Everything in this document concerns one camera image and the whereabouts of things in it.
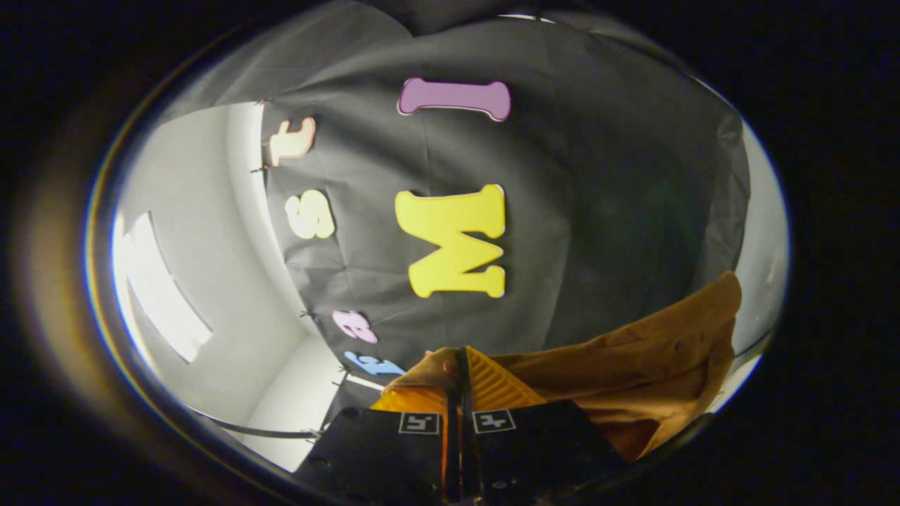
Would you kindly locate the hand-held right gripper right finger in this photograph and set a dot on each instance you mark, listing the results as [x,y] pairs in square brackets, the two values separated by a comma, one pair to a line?
[534,450]

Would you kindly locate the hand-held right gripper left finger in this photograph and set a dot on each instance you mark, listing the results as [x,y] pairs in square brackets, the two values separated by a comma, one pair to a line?
[380,450]

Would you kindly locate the brown collared shirt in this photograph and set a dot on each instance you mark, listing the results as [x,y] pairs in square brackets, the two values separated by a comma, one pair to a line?
[654,365]

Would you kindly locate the black clothes rack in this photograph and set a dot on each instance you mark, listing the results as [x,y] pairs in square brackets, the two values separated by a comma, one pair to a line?
[267,430]

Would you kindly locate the black backdrop cloth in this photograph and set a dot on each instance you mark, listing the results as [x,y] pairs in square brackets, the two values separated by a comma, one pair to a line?
[598,211]

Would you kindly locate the large ceiling light panel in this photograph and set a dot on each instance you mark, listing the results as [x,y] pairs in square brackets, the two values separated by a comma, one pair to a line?
[165,295]

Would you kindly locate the row of small backdrop clips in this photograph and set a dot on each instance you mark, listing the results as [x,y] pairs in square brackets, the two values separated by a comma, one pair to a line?
[259,169]

